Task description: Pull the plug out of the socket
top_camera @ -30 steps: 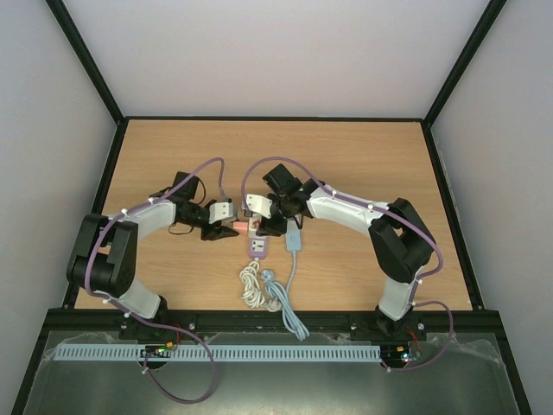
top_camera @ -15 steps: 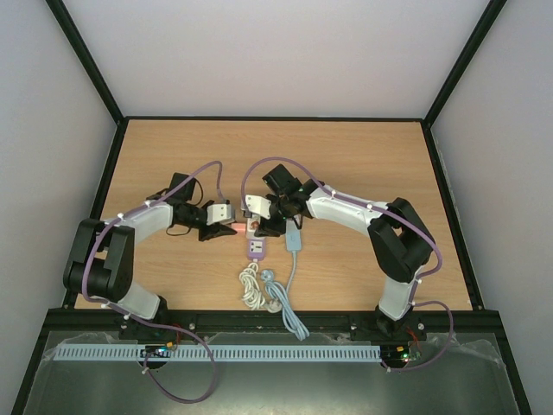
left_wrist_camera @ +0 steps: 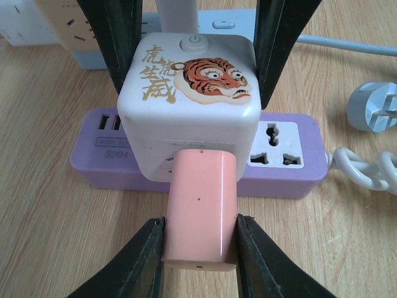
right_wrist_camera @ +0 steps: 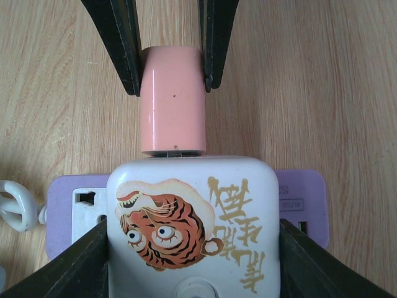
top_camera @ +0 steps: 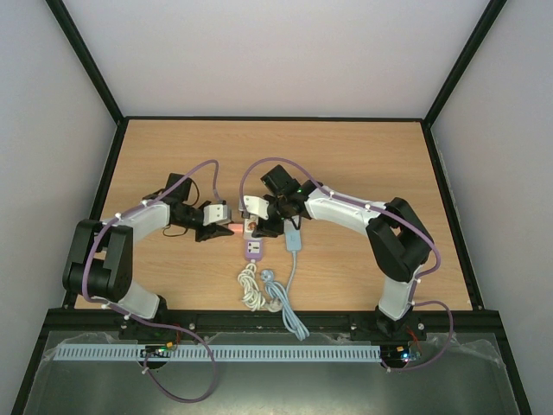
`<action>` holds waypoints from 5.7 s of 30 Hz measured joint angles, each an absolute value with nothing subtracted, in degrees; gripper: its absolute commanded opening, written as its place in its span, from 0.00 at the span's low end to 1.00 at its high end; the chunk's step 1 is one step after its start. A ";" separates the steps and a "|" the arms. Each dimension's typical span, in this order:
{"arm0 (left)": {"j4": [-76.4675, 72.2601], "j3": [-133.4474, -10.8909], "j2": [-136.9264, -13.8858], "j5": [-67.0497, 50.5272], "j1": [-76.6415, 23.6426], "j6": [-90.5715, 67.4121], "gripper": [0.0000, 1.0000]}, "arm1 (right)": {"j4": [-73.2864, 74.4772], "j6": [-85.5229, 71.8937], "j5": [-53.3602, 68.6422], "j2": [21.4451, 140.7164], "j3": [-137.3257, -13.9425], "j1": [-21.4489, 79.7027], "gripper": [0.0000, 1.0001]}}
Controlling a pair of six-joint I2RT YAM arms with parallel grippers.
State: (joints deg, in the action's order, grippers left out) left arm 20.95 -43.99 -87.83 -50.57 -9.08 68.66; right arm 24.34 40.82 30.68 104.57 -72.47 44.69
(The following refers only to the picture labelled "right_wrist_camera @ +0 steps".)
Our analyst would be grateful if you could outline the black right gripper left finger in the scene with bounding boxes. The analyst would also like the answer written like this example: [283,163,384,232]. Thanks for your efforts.
[1,220,108,298]

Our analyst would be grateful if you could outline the pink charger plug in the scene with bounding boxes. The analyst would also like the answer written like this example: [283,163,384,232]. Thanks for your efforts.
[140,46,206,155]

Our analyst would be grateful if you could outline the purple power strip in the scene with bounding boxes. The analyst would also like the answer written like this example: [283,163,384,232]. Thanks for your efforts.
[45,169,329,260]

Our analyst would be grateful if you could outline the white tiger cube socket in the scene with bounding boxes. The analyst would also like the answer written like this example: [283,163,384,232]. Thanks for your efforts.
[106,156,281,297]

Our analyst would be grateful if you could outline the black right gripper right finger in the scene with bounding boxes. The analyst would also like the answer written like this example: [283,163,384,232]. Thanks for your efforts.
[279,219,393,297]

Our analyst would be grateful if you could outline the white power strip cord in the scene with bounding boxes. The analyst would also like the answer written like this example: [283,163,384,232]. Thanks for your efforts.
[0,180,48,233]

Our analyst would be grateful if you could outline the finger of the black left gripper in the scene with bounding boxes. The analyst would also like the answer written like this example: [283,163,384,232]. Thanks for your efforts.
[82,0,142,96]
[198,0,239,93]

